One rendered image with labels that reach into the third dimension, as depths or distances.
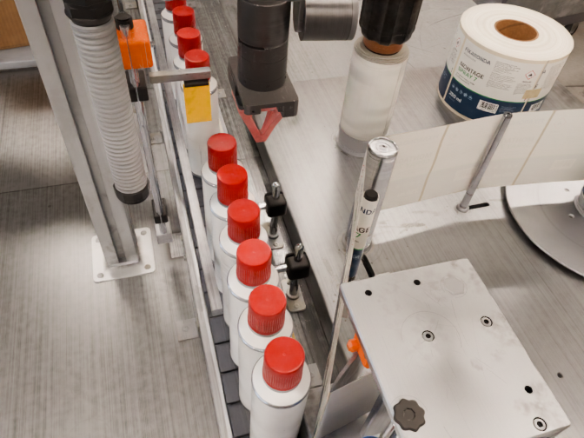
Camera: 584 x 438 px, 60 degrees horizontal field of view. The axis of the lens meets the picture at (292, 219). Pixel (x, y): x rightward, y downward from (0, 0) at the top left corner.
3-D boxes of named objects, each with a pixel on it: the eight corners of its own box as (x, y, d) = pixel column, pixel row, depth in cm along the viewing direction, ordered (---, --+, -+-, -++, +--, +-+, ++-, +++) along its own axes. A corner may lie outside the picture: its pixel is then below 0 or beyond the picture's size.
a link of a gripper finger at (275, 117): (275, 116, 71) (279, 56, 64) (288, 149, 67) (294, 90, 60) (228, 121, 70) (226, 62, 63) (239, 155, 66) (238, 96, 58)
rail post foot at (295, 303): (306, 310, 72) (307, 307, 71) (288, 313, 71) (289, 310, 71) (296, 278, 75) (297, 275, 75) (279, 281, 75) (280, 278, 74)
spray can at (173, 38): (210, 128, 89) (203, 17, 73) (181, 132, 87) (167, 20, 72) (205, 110, 92) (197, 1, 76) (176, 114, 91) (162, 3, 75)
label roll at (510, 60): (557, 122, 97) (597, 56, 86) (466, 134, 93) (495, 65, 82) (504, 65, 110) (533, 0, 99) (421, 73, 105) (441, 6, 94)
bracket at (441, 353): (567, 429, 32) (574, 424, 31) (413, 479, 30) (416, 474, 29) (464, 262, 41) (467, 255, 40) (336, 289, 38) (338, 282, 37)
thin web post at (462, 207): (470, 212, 80) (519, 116, 66) (459, 214, 79) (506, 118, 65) (464, 203, 81) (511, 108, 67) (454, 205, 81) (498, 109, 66)
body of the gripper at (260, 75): (276, 64, 65) (279, 9, 60) (298, 113, 59) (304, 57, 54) (227, 69, 64) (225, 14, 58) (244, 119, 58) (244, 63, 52)
